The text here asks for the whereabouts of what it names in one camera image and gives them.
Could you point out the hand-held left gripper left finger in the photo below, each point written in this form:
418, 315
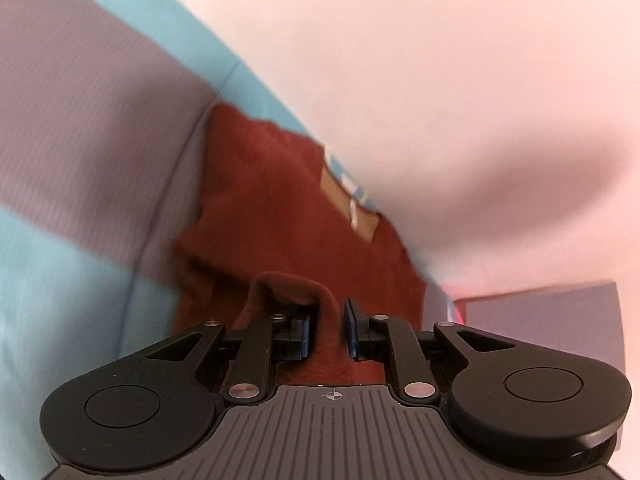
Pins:
303, 332

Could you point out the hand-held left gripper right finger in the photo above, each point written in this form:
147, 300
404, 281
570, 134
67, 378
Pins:
352, 327

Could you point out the dark red knit sweater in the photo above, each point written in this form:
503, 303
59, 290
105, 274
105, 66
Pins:
280, 200

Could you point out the blue and grey bedsheet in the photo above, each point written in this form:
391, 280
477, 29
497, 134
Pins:
90, 170

